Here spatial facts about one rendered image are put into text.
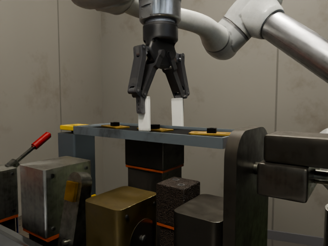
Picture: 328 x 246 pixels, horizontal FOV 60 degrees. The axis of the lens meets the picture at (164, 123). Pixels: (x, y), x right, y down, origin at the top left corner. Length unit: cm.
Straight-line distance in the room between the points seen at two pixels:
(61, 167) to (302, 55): 78
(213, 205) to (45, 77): 215
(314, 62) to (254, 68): 168
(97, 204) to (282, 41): 81
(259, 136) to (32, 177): 37
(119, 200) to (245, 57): 233
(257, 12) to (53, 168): 84
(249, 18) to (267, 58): 157
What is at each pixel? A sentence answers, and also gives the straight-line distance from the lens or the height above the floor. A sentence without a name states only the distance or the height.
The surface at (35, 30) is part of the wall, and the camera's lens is 243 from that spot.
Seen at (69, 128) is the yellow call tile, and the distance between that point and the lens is 76.
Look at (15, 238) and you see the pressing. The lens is 55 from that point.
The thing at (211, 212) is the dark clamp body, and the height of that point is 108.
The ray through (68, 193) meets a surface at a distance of 48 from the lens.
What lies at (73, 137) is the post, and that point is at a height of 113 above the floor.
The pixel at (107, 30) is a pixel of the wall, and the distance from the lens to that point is 314.
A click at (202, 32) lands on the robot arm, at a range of 95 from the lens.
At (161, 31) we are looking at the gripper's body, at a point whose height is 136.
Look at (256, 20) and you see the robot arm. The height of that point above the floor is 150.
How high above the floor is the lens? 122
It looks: 4 degrees down
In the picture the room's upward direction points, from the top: straight up
